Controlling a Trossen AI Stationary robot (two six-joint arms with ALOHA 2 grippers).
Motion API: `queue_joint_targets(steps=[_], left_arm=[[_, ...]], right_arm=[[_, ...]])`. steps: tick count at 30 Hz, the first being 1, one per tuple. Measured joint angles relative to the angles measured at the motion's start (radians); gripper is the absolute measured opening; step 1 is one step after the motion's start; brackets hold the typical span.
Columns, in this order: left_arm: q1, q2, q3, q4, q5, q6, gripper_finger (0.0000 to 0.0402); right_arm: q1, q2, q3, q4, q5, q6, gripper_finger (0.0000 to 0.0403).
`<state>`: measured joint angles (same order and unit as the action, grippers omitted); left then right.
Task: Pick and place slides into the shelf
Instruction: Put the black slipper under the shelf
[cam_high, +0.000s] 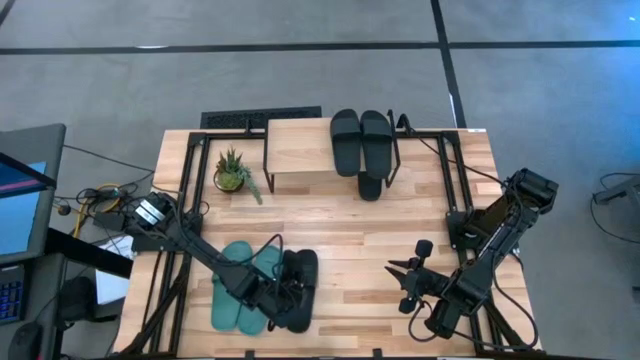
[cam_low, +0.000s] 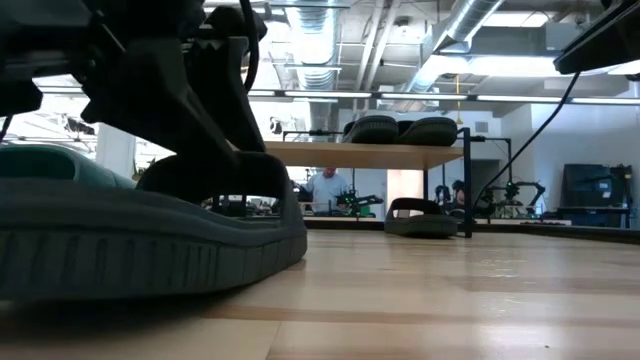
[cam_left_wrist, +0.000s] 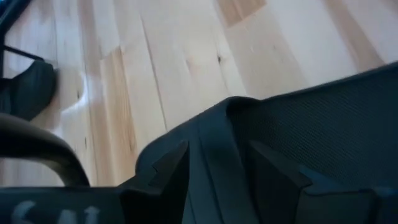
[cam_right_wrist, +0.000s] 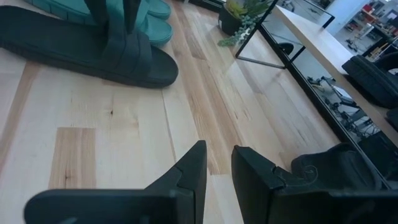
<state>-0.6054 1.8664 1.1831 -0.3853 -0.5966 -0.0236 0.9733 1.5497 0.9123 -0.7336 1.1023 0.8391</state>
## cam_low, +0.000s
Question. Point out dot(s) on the wooden shelf with black frame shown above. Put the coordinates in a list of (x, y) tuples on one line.
[(360, 156)]

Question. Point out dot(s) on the white pillar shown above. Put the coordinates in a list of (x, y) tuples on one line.
[(115, 150)]

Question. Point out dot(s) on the person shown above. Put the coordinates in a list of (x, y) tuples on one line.
[(325, 190), (459, 197)]

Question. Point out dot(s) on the teal rubber slide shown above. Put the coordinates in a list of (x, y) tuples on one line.
[(100, 172)]

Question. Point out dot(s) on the silver ceiling air duct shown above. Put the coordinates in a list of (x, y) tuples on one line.
[(470, 15)]

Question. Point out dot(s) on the long ceiling light bar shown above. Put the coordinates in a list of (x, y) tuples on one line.
[(425, 96)]

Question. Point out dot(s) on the large black display screen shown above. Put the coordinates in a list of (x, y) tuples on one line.
[(590, 185)]

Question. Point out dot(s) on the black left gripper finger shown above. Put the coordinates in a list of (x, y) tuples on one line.
[(150, 100), (225, 100)]

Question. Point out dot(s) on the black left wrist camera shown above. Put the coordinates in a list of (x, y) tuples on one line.
[(230, 22)]

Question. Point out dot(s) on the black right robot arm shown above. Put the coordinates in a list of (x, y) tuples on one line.
[(600, 45)]

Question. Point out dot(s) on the black background robot arm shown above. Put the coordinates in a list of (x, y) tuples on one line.
[(357, 202), (510, 192)]

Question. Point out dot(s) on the silver ribbed ceiling duct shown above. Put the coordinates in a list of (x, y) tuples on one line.
[(315, 75)]

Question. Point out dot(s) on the black aluminium rig frame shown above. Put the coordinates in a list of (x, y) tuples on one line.
[(550, 231)]

